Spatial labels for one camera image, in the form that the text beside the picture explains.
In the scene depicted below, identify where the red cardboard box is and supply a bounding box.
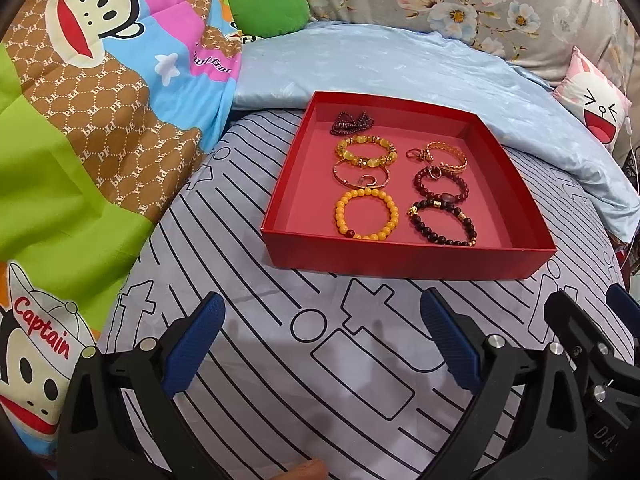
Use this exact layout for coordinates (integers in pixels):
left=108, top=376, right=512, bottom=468
left=261, top=91, right=557, bottom=281

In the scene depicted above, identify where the light blue quilt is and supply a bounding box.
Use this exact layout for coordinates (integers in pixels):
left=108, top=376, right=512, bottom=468
left=232, top=21, right=638, bottom=246

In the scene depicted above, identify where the person's left hand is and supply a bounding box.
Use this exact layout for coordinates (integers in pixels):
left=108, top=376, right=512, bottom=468
left=285, top=461, right=328, bottom=480

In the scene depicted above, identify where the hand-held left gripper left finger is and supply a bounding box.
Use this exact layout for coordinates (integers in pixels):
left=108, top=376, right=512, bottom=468
left=59, top=292, right=226, bottom=480

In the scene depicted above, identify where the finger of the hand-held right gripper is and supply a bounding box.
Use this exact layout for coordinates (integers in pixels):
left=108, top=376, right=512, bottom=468
left=544, top=290, right=621, bottom=386
left=606, top=284, right=640, bottom=341

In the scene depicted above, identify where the dark red bead bracelet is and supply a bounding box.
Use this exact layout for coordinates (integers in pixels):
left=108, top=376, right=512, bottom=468
left=414, top=164, right=471, bottom=206

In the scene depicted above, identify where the dark bracelet with gold charms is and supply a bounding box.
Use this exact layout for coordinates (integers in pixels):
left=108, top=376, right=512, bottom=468
left=407, top=199, right=478, bottom=247

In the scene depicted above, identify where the thin gold bangle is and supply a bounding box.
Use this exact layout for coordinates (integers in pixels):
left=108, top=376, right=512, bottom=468
left=333, top=160, right=391, bottom=188

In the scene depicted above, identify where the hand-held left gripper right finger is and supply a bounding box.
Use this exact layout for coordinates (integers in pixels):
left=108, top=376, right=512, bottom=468
left=420, top=287, right=591, bottom=480

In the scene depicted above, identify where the pink bunny pillow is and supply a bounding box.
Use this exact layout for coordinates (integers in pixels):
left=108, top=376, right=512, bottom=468
left=552, top=46, right=633, bottom=150

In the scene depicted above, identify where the green pillow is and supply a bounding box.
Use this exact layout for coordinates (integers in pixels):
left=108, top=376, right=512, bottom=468
left=227, top=0, right=311, bottom=39

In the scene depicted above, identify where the colourful cartoon blanket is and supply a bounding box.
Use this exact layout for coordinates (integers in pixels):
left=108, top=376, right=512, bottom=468
left=0, top=0, right=246, bottom=461

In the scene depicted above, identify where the yellow crystal bead bracelet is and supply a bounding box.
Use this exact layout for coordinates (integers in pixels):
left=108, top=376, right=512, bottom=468
left=334, top=135, right=398, bottom=166

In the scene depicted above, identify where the grey striped bed sheet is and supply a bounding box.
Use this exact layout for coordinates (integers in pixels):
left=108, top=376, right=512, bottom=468
left=97, top=107, right=631, bottom=480

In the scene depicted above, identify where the dark bead necklace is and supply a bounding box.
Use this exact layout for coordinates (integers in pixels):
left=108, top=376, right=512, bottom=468
left=330, top=112, right=376, bottom=137

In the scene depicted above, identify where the gold chain cuff bracelet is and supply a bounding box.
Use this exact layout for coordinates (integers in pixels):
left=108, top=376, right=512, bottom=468
left=422, top=141, right=469, bottom=173

